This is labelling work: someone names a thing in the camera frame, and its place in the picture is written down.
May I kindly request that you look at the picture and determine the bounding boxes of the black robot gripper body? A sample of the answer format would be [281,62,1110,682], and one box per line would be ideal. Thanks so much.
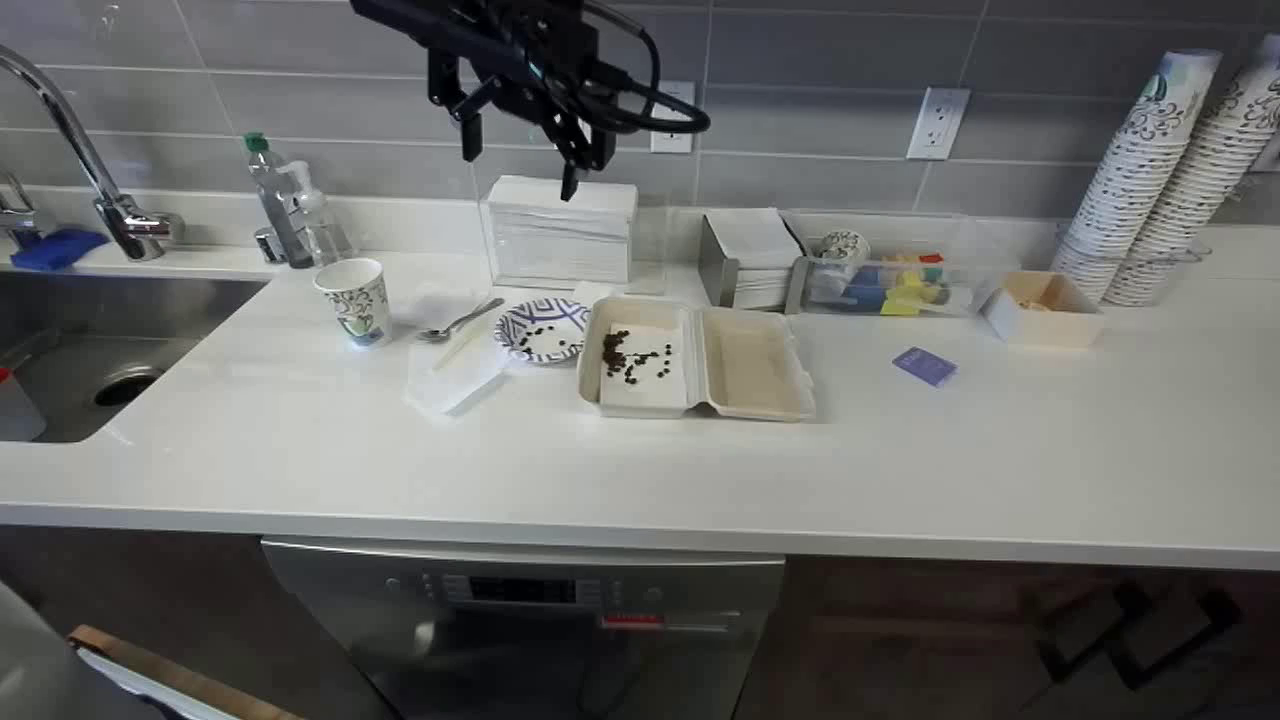
[424,0,624,170]

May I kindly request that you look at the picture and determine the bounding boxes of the blue patterned paper bowl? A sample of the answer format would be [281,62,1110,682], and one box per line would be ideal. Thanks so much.
[495,290,598,371]

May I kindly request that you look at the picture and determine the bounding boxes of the white napkin stack box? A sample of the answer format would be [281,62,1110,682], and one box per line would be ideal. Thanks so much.
[479,170,646,288]

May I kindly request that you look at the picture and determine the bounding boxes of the metal spoon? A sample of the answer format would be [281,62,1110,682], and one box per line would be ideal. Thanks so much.
[418,297,507,348]

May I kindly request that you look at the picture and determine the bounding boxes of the clear plastic water bottle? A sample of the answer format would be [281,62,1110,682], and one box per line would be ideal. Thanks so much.
[240,126,341,273]

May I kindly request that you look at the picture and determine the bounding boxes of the metal napkin holder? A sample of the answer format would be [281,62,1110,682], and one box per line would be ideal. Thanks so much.
[696,205,812,320]

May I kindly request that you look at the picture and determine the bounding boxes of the dark food in container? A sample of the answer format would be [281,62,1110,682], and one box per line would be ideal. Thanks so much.
[598,323,679,387]

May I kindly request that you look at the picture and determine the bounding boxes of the patterned paper cup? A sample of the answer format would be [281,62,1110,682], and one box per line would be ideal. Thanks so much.
[308,257,391,353]

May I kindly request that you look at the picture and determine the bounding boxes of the beige open takeout container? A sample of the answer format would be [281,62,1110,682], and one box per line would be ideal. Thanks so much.
[571,290,826,426]

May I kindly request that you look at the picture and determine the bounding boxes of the blue condiment packets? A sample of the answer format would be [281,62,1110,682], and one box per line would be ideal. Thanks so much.
[842,258,893,316]

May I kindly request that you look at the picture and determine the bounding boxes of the yellow condiment packets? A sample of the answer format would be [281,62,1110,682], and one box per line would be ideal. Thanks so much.
[877,265,941,320]

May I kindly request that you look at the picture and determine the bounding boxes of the chrome kitchen faucet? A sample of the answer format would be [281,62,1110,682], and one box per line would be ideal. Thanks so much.
[0,39,186,265]

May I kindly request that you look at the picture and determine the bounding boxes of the clear condiment bin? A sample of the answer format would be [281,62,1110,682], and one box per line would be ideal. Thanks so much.
[783,213,989,323]

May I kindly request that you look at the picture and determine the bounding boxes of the small blue sponge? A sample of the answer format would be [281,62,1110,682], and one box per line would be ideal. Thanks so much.
[889,342,961,390]

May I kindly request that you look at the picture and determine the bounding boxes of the stainless steel sink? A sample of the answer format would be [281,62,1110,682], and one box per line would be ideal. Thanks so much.
[0,273,272,449]

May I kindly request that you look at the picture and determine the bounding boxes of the stainless steel dishwasher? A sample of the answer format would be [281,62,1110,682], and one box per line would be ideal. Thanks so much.
[257,534,792,720]

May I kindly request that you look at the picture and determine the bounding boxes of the small cardboard box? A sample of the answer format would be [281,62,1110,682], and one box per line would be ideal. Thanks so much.
[981,269,1110,355]

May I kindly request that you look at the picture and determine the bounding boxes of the tall paper cup stack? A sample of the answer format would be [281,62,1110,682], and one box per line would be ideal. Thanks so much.
[1100,32,1280,310]
[1050,48,1226,307]

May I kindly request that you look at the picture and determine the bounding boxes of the white wall outlet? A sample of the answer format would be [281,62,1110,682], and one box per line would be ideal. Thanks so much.
[646,77,705,159]
[904,85,975,166]

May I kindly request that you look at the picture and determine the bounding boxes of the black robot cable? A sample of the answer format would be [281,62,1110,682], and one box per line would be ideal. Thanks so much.
[571,0,718,140]

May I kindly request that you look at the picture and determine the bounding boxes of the black cabinet handle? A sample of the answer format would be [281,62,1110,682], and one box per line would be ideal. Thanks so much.
[1034,579,1153,689]
[1110,584,1250,692]

